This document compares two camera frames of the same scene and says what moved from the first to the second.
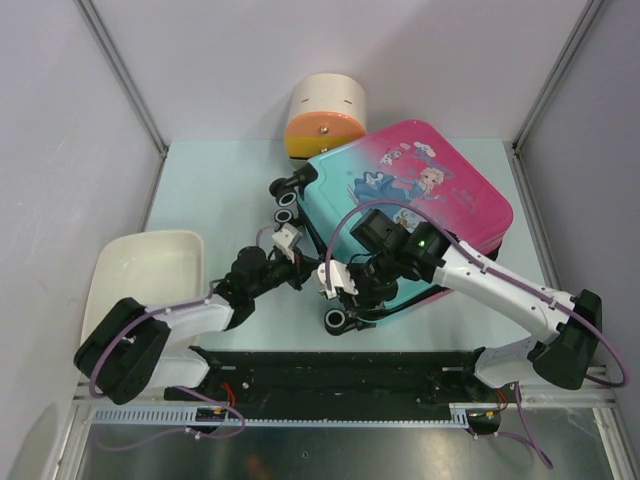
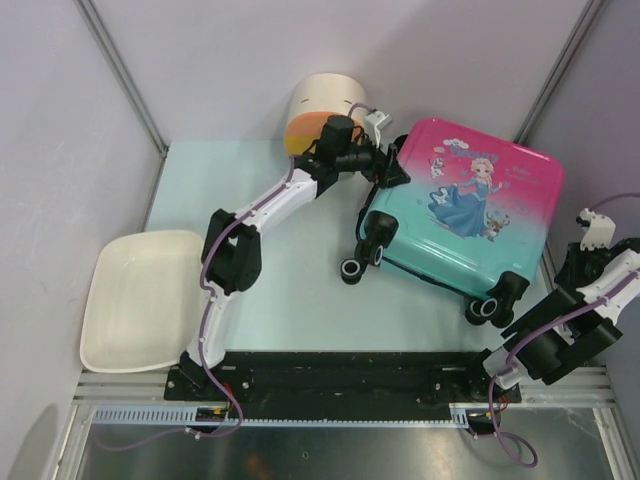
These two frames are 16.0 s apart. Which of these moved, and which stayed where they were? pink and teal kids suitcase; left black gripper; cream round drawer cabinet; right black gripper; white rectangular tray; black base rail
Moved: pink and teal kids suitcase; left black gripper; right black gripper
Stayed: cream round drawer cabinet; black base rail; white rectangular tray
